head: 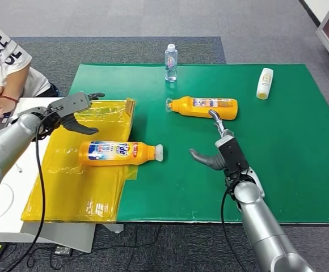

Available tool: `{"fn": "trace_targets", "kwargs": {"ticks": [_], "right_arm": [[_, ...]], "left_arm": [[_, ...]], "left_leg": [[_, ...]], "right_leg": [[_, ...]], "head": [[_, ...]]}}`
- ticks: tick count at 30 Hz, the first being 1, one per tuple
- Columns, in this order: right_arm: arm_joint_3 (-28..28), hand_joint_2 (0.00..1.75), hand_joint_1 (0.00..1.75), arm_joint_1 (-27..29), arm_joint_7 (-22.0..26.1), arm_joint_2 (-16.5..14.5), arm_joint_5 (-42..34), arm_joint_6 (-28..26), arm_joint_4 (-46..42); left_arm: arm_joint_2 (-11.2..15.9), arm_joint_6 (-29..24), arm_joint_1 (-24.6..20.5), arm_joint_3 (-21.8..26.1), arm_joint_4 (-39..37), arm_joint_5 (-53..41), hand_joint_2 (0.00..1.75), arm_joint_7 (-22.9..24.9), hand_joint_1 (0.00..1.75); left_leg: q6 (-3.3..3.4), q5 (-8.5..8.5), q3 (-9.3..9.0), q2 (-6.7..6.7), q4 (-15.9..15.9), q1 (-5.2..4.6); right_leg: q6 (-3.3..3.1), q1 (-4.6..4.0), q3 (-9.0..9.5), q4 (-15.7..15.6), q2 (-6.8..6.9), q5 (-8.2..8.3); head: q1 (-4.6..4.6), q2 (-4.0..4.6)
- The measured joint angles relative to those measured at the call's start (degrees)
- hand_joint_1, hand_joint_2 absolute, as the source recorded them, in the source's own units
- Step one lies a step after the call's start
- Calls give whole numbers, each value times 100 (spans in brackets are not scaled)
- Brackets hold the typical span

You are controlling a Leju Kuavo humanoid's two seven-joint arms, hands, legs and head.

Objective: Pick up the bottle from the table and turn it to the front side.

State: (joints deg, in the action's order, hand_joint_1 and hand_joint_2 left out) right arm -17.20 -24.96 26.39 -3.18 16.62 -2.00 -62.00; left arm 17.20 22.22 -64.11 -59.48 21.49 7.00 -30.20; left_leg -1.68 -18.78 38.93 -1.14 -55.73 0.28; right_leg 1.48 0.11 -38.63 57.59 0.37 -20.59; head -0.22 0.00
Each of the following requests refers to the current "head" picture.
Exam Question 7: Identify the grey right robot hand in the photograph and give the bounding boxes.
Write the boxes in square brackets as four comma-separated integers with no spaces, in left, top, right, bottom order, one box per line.
[189,109,250,177]

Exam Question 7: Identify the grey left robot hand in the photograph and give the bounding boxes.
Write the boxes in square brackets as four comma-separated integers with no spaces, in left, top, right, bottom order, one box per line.
[46,91,105,136]

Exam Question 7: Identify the orange detergent bottle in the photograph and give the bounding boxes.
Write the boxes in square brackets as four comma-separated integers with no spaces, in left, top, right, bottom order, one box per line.
[78,141,164,167]
[165,96,238,121]

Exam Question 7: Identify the white cream bottle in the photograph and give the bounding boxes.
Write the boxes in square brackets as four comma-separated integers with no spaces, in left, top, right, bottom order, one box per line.
[256,67,274,101]

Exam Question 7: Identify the clear water bottle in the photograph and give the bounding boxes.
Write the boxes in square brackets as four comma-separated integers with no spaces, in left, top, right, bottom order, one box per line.
[164,43,178,83]

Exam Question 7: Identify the person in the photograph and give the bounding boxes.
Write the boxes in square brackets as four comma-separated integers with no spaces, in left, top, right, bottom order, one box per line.
[0,16,60,121]

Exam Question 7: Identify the green table mat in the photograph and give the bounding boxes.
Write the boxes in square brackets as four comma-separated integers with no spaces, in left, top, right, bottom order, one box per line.
[67,63,329,225]

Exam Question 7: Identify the white side table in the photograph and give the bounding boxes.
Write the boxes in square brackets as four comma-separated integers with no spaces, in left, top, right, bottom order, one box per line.
[0,96,64,243]

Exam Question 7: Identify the yellow film covered sheet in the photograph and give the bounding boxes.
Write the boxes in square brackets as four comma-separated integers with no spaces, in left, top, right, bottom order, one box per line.
[21,98,140,224]

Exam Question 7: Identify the grey table foot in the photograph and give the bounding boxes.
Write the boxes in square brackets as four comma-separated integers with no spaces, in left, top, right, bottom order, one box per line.
[102,224,125,234]

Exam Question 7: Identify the red string bracelet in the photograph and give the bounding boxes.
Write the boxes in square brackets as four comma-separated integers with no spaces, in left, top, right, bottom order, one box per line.
[0,94,20,104]

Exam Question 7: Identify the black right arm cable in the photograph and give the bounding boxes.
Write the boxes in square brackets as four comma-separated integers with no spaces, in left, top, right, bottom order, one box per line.
[221,188,240,272]

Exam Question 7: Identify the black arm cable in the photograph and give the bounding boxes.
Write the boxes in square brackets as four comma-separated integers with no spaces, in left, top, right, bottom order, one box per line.
[5,110,58,272]
[221,188,240,272]

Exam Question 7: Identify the thin white cable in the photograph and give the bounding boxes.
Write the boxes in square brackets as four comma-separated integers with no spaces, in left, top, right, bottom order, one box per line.
[0,182,15,220]

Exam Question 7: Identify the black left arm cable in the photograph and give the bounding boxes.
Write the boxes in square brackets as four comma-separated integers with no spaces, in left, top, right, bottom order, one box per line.
[5,110,58,272]

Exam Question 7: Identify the grey table base plate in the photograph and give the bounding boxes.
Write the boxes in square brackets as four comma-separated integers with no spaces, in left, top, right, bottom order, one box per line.
[21,222,96,253]

